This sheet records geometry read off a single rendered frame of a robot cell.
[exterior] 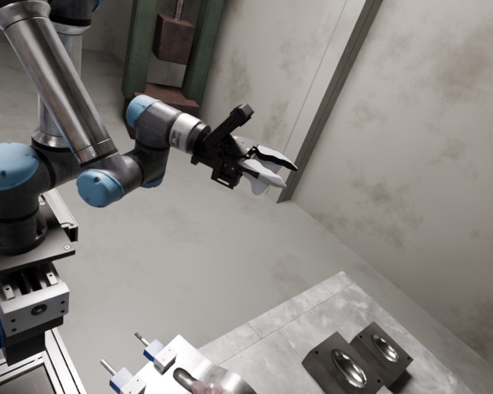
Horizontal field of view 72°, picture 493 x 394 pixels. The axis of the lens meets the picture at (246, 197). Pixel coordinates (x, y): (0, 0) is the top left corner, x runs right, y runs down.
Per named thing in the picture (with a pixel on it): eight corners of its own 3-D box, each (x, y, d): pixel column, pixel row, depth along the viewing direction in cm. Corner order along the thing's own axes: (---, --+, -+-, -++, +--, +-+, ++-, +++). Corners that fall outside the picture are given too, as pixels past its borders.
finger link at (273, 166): (289, 179, 74) (249, 166, 73) (299, 157, 70) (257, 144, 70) (289, 188, 71) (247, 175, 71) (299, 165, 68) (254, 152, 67)
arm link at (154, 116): (143, 124, 78) (149, 88, 74) (184, 144, 77) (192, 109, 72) (120, 133, 72) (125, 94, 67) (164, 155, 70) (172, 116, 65)
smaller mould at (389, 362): (347, 345, 120) (355, 335, 117) (365, 330, 128) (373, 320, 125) (386, 388, 111) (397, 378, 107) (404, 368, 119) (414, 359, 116)
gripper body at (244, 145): (250, 174, 74) (202, 151, 76) (260, 141, 69) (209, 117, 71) (235, 191, 69) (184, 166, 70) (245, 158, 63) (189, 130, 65)
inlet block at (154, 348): (127, 345, 93) (129, 333, 90) (141, 333, 97) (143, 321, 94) (160, 377, 89) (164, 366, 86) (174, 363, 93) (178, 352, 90)
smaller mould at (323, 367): (300, 363, 108) (309, 350, 105) (328, 342, 118) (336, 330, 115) (348, 421, 98) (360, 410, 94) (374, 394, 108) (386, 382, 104)
